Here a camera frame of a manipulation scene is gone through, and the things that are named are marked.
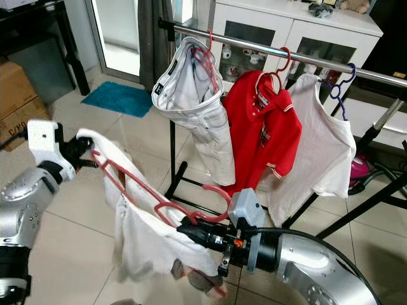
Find red polo shirt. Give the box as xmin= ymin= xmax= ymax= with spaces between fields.
xmin=223 ymin=70 xmax=303 ymax=194

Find white low television bench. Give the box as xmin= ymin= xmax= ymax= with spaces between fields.
xmin=347 ymin=95 xmax=407 ymax=150

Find red clothes hanger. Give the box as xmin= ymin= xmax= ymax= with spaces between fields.
xmin=193 ymin=29 xmax=224 ymax=96
xmin=90 ymin=150 xmax=233 ymax=226
xmin=258 ymin=46 xmax=292 ymax=90

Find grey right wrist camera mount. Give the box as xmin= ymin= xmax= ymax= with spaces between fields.
xmin=229 ymin=187 xmax=268 ymax=274

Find black television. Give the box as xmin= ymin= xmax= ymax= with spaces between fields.
xmin=366 ymin=0 xmax=407 ymax=76

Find black shelf table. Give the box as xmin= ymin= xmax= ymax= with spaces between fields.
xmin=0 ymin=0 xmax=91 ymax=96

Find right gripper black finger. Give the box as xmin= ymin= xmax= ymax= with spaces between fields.
xmin=179 ymin=231 xmax=217 ymax=248
xmin=177 ymin=216 xmax=216 ymax=236

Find black clothes rack silver rail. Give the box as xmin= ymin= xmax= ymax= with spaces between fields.
xmin=158 ymin=18 xmax=407 ymax=239

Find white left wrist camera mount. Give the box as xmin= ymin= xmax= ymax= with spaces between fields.
xmin=27 ymin=119 xmax=67 ymax=182

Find white cabinet glass doors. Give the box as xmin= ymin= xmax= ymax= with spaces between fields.
xmin=209 ymin=0 xmax=385 ymax=90

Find white t-shirt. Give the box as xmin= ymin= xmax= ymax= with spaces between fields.
xmin=76 ymin=129 xmax=230 ymax=299
xmin=268 ymin=73 xmax=357 ymax=226

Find pink vacuum cleaner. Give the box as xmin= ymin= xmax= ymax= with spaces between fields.
xmin=350 ymin=152 xmax=371 ymax=188

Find dark grey plush toy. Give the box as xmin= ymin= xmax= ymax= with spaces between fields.
xmin=308 ymin=2 xmax=335 ymax=18

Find teal floor mat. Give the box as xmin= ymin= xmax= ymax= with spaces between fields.
xmin=81 ymin=81 xmax=153 ymax=118

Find beige plush toy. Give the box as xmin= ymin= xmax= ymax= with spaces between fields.
xmin=338 ymin=0 xmax=371 ymax=15

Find plain cardboard box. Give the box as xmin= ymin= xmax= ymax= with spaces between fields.
xmin=0 ymin=60 xmax=23 ymax=128

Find purple clothes hanger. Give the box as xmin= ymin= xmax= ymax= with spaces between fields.
xmin=324 ymin=62 xmax=357 ymax=121

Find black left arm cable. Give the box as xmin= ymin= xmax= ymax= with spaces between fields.
xmin=3 ymin=129 xmax=34 ymax=150

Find dark grey panel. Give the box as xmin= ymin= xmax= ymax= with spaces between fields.
xmin=6 ymin=38 xmax=77 ymax=105

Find white box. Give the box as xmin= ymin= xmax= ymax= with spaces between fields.
xmin=0 ymin=0 xmax=39 ymax=10

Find white jeans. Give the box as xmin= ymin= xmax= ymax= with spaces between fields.
xmin=151 ymin=36 xmax=236 ymax=187

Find dark grey curtain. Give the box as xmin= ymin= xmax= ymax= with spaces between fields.
xmin=139 ymin=0 xmax=176 ymax=93

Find grey framed glass door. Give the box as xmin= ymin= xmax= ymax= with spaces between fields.
xmin=84 ymin=0 xmax=142 ymax=80

